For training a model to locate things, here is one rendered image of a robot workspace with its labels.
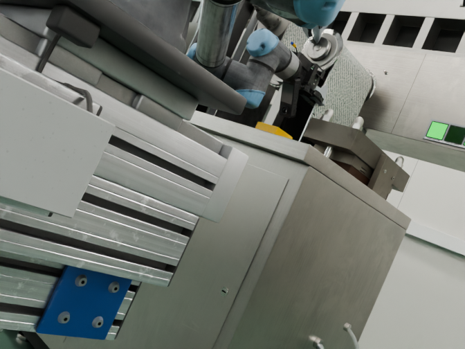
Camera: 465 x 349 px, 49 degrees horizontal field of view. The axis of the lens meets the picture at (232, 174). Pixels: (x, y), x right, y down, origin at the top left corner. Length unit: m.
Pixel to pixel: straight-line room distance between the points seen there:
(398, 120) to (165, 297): 0.97
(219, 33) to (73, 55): 0.71
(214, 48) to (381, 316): 3.23
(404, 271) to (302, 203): 3.01
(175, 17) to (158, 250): 0.25
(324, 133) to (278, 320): 0.52
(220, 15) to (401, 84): 0.91
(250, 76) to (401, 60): 0.74
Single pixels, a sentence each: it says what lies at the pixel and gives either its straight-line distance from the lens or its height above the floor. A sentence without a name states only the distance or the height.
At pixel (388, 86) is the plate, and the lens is 1.86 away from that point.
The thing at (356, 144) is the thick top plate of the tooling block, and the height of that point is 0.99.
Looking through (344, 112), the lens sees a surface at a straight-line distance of 1.68.
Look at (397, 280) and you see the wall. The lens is 4.14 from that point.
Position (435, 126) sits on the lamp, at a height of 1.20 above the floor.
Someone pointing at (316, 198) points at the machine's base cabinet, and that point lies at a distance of 1.20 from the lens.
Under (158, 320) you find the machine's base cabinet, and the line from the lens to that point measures 1.32.
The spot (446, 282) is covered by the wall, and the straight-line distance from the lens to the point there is 4.03.
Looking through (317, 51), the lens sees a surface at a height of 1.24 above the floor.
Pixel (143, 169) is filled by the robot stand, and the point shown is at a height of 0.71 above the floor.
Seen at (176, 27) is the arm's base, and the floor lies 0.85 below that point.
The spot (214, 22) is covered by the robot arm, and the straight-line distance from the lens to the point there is 1.12.
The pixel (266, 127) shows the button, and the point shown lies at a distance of 1.25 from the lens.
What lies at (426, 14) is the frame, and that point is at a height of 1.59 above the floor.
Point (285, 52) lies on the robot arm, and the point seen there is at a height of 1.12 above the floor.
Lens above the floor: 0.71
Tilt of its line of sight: 3 degrees up
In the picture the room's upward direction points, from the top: 25 degrees clockwise
